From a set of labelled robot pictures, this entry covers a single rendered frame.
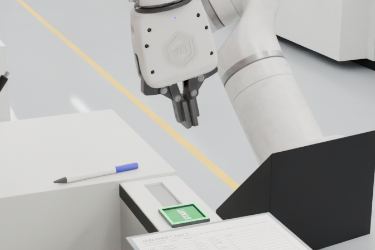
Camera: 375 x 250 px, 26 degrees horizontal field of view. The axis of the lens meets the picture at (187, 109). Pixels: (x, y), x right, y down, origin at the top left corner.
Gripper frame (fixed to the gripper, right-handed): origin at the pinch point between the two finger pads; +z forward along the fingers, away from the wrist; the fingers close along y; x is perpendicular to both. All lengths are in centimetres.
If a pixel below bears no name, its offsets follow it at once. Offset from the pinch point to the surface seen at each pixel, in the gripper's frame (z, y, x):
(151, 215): 14.2, -7.4, 2.3
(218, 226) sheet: 15.4, -0.6, -5.1
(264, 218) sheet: 16.8, 6.1, -5.2
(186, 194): 15.8, -0.4, 7.1
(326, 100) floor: 154, 188, 308
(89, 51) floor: 134, 91, 486
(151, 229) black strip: 15.2, -8.4, 0.1
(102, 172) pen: 12.5, -9.8, 17.3
